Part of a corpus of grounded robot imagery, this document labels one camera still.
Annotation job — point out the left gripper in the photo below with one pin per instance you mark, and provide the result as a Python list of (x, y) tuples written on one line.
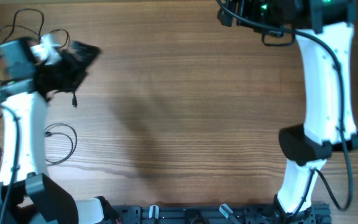
[(69, 70)]

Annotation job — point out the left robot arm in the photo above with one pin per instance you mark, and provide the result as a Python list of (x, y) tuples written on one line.
[(27, 193)]

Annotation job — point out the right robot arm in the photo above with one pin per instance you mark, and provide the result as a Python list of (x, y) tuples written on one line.
[(323, 31)]

